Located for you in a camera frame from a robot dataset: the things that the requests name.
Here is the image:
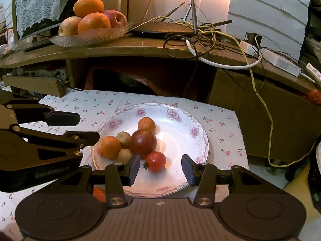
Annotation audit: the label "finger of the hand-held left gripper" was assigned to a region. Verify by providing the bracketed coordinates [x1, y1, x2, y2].
[0, 125, 100, 166]
[0, 90, 81, 126]

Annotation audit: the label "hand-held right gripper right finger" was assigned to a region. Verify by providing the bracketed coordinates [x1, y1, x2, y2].
[181, 154, 289, 207]

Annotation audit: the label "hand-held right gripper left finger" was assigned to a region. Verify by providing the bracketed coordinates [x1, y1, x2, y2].
[33, 154, 140, 207]

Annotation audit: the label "brown kiwi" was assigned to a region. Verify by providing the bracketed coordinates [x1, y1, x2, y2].
[117, 149, 133, 163]
[116, 131, 132, 148]

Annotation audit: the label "small red tomato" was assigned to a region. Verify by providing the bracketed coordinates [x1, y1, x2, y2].
[143, 151, 167, 173]

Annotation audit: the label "large dark red tomato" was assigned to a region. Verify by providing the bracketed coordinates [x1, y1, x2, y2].
[129, 129, 157, 158]

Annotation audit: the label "white floral plate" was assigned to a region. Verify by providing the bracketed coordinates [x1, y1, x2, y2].
[91, 103, 209, 198]

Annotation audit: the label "small orange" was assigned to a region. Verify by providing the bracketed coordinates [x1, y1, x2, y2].
[101, 136, 121, 160]
[93, 187, 107, 203]
[138, 117, 156, 134]

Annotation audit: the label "cherry print tablecloth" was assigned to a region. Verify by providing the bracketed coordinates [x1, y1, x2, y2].
[0, 89, 250, 241]

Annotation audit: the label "glass fruit bowl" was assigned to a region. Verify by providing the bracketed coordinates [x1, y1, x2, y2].
[50, 21, 134, 48]

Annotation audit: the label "wooden TV stand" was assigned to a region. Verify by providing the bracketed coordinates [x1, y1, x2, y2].
[0, 34, 321, 161]

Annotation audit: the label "yellow-red apple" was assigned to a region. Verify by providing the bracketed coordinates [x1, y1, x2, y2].
[58, 16, 83, 37]

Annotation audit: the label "large orange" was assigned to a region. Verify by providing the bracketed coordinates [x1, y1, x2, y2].
[77, 12, 111, 35]
[73, 0, 104, 18]

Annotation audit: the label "red apple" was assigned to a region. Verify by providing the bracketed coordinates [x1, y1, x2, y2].
[103, 10, 127, 29]

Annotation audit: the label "white lace cloth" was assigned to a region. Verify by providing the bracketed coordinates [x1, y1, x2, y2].
[15, 0, 74, 38]

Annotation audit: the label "black router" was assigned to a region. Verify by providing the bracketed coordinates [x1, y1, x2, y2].
[132, 0, 232, 40]

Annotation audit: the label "white power strip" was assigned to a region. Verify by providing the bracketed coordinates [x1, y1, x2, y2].
[239, 40, 259, 56]

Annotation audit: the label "white adapter box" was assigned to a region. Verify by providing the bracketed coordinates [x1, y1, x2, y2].
[261, 48, 301, 77]

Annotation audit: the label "yellow cable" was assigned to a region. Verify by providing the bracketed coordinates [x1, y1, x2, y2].
[247, 55, 317, 167]

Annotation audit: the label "white cable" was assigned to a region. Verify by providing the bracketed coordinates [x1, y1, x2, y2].
[187, 38, 262, 70]

